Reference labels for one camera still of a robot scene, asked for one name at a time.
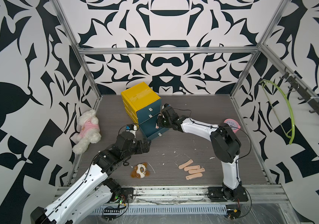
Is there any teal top drawer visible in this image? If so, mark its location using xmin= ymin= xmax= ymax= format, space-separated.
xmin=137 ymin=99 xmax=161 ymax=117

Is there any yellow drawer cabinet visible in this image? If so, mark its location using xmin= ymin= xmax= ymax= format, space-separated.
xmin=121 ymin=82 xmax=161 ymax=124

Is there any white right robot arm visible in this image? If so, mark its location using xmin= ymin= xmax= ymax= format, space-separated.
xmin=157 ymin=104 xmax=241 ymax=190

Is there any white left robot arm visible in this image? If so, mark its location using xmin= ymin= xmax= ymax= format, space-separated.
xmin=30 ymin=131 xmax=151 ymax=224

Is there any brown white plush toy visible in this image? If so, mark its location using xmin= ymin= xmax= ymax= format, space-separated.
xmin=131 ymin=162 xmax=150 ymax=179

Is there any white plush dog pink shirt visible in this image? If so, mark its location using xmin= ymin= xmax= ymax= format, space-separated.
xmin=72 ymin=109 xmax=102 ymax=155

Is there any pink alarm clock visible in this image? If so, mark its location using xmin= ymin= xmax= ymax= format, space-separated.
xmin=224 ymin=119 xmax=241 ymax=133

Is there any green toy bow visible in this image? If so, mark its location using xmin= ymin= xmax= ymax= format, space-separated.
xmin=259 ymin=79 xmax=296 ymax=145

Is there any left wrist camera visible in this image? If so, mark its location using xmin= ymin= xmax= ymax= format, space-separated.
xmin=125 ymin=124 xmax=138 ymax=138

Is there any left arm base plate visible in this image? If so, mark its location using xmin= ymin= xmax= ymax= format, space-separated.
xmin=108 ymin=187 xmax=134 ymax=203

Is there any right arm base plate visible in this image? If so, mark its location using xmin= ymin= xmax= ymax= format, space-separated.
xmin=208 ymin=185 xmax=249 ymax=202

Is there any black wall hook rack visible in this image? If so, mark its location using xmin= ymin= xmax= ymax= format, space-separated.
xmin=281 ymin=67 xmax=319 ymax=116

